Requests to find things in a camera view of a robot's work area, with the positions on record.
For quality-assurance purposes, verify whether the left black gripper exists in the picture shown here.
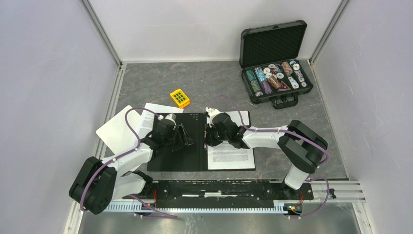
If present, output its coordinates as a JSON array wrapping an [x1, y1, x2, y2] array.
[[163, 123, 194, 152]]

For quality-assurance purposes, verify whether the printed paper sheet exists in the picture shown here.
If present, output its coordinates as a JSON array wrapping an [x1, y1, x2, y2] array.
[[127, 103, 184, 140], [205, 111, 255, 171]]

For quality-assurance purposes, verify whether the red folder with black inside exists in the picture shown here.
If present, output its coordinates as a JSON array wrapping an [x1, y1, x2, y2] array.
[[147, 110, 256, 173]]

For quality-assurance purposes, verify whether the white card sheet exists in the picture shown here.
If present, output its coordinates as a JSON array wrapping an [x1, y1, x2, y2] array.
[[95, 105, 137, 155]]

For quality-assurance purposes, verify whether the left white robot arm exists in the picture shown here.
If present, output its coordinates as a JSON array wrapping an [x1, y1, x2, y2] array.
[[69, 114, 194, 214]]

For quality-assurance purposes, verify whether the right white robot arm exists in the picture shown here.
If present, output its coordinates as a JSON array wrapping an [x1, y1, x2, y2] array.
[[204, 107, 329, 199]]

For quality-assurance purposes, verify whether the yellow green toy block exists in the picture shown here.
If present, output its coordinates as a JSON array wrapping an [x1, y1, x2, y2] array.
[[170, 88, 191, 109]]

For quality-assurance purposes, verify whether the black poker chip case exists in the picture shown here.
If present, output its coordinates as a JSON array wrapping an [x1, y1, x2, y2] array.
[[239, 20, 314, 109]]

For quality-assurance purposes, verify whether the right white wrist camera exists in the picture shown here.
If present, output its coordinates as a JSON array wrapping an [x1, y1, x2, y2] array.
[[206, 107, 221, 126]]

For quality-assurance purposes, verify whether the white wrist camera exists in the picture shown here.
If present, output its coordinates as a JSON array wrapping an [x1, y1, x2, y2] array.
[[206, 107, 221, 126], [165, 113, 176, 125]]

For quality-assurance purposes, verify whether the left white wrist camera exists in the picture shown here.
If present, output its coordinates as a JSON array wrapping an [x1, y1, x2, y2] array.
[[165, 113, 176, 125]]

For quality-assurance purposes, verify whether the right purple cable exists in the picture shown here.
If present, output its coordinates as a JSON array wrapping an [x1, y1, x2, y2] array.
[[209, 94, 330, 219]]

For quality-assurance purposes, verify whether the purple cable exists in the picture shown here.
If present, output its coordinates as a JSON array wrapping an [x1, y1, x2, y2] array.
[[209, 94, 330, 219], [79, 107, 179, 219]]

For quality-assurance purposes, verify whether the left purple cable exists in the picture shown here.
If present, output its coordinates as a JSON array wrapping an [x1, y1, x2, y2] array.
[[79, 107, 179, 219]]

